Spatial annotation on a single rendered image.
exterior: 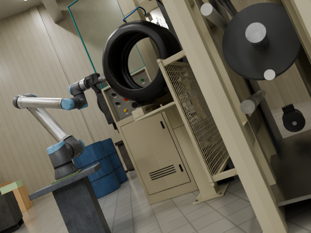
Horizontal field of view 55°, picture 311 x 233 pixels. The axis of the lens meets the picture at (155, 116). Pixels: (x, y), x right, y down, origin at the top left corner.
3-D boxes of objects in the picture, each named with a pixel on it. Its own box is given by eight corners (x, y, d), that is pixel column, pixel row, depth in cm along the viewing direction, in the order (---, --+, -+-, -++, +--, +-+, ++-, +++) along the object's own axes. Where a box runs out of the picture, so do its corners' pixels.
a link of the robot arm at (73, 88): (77, 95, 252) (72, 84, 252) (88, 91, 247) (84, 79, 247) (69, 96, 244) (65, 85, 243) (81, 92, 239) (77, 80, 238)
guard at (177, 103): (235, 148, 232) (199, 66, 235) (237, 147, 232) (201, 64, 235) (211, 187, 150) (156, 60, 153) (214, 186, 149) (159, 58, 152)
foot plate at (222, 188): (201, 193, 265) (199, 190, 266) (229, 184, 255) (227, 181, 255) (193, 204, 241) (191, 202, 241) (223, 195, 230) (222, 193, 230)
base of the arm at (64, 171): (55, 181, 229) (50, 169, 229) (56, 179, 247) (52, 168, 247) (78, 171, 234) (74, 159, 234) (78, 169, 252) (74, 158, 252)
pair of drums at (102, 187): (128, 176, 621) (111, 137, 625) (128, 185, 500) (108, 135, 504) (94, 191, 612) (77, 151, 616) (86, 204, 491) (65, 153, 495)
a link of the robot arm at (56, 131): (68, 163, 251) (13, 102, 264) (80, 158, 267) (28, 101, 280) (77, 151, 245) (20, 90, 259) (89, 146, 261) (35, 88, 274)
